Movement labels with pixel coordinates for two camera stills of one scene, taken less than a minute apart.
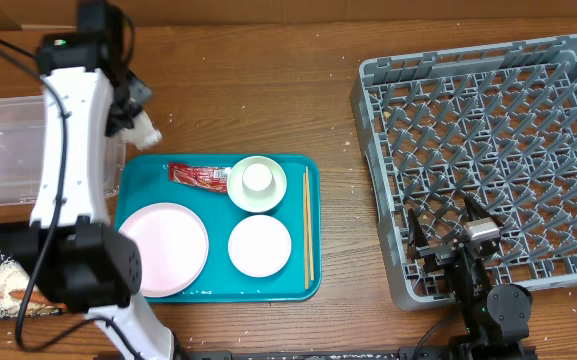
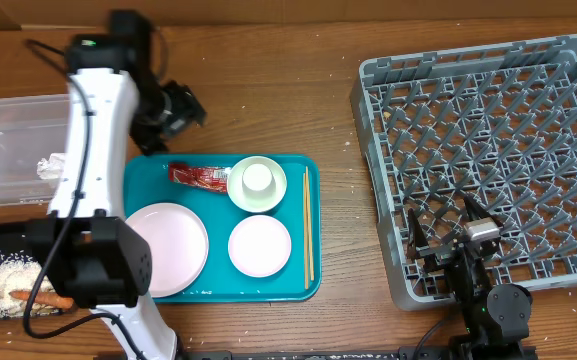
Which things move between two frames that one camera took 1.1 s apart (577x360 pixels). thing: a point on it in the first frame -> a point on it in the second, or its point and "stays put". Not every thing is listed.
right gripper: (438, 253) stays put
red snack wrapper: (208, 177) stays put
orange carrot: (36, 297) stays put
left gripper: (139, 91) -> (185, 107)
